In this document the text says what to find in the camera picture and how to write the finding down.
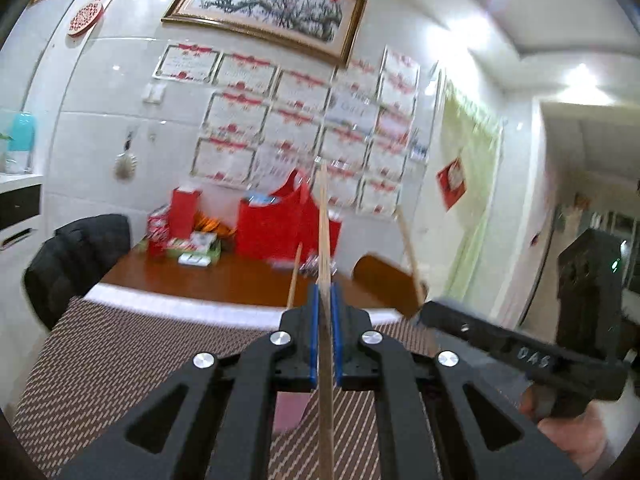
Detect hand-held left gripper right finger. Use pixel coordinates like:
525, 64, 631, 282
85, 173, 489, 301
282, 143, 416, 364
330, 284, 583, 480

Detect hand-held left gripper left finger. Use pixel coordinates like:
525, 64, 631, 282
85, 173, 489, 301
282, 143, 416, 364
57, 284, 321, 480

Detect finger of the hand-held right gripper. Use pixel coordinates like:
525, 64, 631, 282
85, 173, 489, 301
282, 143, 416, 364
417, 300, 503, 356

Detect wooden chopstick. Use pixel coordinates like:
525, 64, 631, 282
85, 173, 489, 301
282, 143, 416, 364
394, 206, 428, 318
286, 242, 304, 311
317, 162, 335, 480

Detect pink white paper cup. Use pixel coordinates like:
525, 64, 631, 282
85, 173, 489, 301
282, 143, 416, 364
274, 392, 307, 432

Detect person's right hand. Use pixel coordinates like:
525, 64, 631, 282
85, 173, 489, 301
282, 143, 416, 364
520, 385, 618, 476

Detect wooden chair back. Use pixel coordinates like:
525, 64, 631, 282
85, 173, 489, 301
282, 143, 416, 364
352, 254, 430, 318

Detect large red gift bag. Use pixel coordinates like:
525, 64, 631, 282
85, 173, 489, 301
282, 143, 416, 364
236, 169, 343, 263

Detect green white snack box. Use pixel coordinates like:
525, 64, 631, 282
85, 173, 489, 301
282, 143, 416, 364
167, 232, 222, 263

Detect red diamond poster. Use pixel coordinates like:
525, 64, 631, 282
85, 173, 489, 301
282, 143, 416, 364
436, 157, 468, 212

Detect orange snack bags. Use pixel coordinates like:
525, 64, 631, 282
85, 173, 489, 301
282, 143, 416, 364
197, 212, 236, 241

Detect small red gift bag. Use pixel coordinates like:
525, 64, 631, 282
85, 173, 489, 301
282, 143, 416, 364
170, 187, 202, 241

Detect red drink cans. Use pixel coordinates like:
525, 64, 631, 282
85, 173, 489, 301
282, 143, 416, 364
147, 212, 171, 257

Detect light green curtain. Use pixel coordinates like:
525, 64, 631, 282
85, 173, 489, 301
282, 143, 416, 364
440, 80, 503, 301

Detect black jacket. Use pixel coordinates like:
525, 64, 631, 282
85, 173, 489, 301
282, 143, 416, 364
24, 214, 132, 331

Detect hanging round white brush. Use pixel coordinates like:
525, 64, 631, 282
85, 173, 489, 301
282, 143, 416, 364
114, 130, 138, 180

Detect ceiling light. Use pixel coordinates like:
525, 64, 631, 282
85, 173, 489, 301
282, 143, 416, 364
562, 62, 601, 93

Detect black cabinet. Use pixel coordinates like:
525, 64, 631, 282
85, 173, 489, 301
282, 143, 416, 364
0, 182, 43, 251

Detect framed blossom tree painting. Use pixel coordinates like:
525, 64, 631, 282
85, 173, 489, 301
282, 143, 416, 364
161, 0, 368, 66

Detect teal plastic container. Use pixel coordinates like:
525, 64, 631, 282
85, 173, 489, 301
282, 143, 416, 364
7, 112, 37, 153

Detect wall of red-trimmed certificates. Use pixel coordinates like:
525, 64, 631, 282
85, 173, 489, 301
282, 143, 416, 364
152, 42, 441, 216

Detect red paddle wall ornament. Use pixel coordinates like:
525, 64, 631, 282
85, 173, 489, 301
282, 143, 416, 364
67, 0, 132, 37

